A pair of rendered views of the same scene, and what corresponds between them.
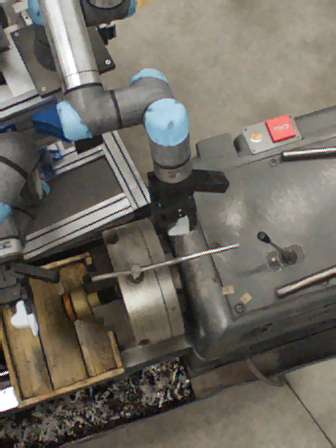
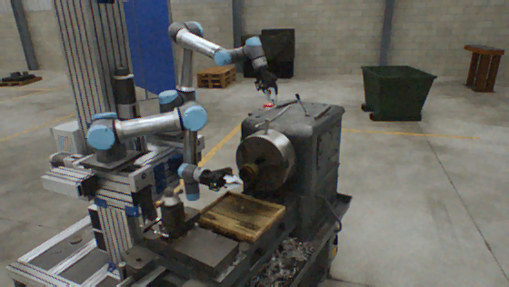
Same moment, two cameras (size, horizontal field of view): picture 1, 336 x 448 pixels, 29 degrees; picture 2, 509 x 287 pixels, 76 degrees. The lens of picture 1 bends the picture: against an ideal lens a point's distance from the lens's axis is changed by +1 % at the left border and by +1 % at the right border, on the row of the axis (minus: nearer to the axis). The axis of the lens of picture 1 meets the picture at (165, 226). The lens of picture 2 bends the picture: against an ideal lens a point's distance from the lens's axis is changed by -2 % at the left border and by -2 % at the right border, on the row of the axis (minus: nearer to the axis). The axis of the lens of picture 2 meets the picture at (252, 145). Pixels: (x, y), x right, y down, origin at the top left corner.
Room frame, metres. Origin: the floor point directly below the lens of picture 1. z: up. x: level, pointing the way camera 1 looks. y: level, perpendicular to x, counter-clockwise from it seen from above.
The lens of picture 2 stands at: (-0.88, 1.10, 1.80)
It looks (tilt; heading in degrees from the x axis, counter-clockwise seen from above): 21 degrees down; 323
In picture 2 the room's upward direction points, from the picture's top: 2 degrees counter-clockwise
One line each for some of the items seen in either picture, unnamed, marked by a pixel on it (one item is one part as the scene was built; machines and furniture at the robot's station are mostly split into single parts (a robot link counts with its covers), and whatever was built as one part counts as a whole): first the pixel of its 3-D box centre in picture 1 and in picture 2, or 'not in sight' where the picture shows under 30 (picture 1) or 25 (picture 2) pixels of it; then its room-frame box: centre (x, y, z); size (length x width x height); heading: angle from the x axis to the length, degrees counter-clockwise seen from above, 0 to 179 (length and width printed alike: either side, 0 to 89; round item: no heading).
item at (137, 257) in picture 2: not in sight; (182, 260); (0.16, 0.69, 0.90); 0.47 x 0.30 x 0.06; 20
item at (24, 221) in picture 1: (12, 232); (192, 187); (0.55, 0.43, 0.98); 0.11 x 0.08 x 0.11; 158
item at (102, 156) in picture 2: not in sight; (110, 147); (0.80, 0.74, 1.21); 0.15 x 0.15 x 0.10
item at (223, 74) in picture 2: not in sight; (217, 76); (7.60, -4.07, 0.22); 1.25 x 0.86 x 0.44; 129
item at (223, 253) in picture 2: not in sight; (185, 242); (0.19, 0.65, 0.95); 0.43 x 0.17 x 0.05; 20
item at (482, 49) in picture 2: not in sight; (479, 66); (2.41, -8.84, 0.50); 1.61 x 0.44 x 1.00; 126
